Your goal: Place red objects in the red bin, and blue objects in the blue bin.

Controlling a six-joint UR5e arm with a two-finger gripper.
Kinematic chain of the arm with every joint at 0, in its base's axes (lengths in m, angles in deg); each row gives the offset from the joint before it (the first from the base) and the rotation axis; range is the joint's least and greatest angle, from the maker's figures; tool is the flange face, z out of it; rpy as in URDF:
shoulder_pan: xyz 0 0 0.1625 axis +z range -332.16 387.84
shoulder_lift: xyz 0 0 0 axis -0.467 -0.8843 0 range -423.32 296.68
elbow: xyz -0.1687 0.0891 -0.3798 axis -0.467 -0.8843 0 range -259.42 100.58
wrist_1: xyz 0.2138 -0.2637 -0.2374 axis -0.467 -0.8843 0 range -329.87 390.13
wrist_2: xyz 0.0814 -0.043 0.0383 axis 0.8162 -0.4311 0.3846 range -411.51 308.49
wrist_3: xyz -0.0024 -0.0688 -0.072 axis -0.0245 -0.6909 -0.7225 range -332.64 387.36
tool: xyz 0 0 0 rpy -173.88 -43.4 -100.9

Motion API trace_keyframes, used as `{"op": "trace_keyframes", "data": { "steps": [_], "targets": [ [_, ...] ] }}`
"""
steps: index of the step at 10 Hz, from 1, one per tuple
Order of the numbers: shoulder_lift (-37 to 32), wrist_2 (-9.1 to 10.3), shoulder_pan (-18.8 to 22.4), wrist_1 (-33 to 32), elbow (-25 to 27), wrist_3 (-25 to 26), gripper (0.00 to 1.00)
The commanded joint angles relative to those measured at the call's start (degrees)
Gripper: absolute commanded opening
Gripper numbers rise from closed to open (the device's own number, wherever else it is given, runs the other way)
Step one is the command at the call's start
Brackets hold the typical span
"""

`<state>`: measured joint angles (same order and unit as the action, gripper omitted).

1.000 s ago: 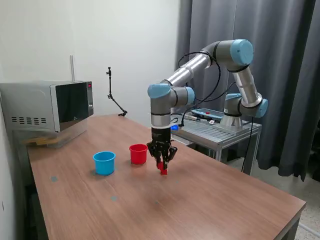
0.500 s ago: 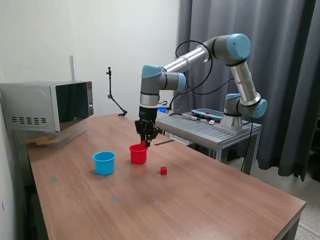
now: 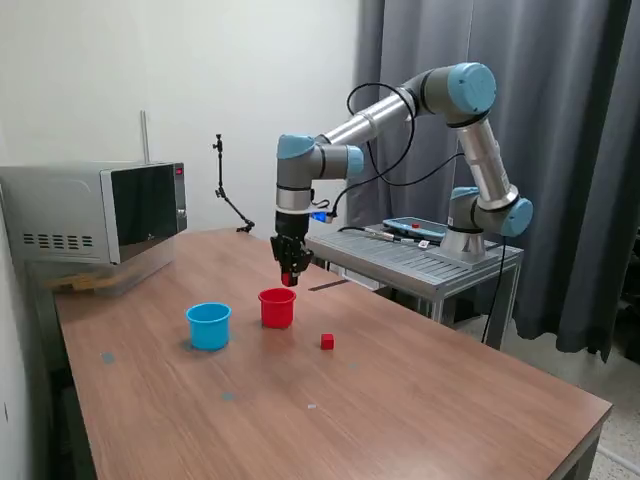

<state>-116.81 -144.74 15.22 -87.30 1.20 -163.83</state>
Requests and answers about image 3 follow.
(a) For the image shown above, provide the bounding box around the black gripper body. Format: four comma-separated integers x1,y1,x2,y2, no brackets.
273,210,308,247

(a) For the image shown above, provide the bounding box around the red plastic cup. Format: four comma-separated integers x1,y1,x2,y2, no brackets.
257,287,298,330

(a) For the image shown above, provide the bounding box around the grey metal robot stand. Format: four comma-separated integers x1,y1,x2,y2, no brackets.
304,229,525,351

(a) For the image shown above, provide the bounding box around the blue plastic cup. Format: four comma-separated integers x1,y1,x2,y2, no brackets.
185,301,233,351

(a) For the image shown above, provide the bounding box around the blue teach pendant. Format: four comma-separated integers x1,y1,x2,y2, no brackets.
382,215,448,246

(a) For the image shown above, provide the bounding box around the wooden board stack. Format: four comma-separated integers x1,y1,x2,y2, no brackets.
49,273,114,294

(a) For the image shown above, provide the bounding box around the silver microwave oven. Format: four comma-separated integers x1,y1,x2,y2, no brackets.
0,160,189,266

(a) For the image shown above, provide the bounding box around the dark grey curtain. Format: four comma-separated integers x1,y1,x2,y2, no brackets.
346,0,640,361

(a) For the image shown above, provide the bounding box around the black equipment by curtain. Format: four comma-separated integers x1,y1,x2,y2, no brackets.
618,199,640,359

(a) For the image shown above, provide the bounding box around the black pendant cable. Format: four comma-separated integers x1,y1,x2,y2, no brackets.
337,224,416,244

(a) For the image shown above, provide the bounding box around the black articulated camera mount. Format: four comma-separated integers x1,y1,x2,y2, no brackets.
209,132,256,235

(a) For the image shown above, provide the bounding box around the black camera cable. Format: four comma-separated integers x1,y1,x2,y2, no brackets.
330,82,507,346

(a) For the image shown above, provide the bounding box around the white wall rod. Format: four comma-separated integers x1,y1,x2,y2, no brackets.
139,109,151,164

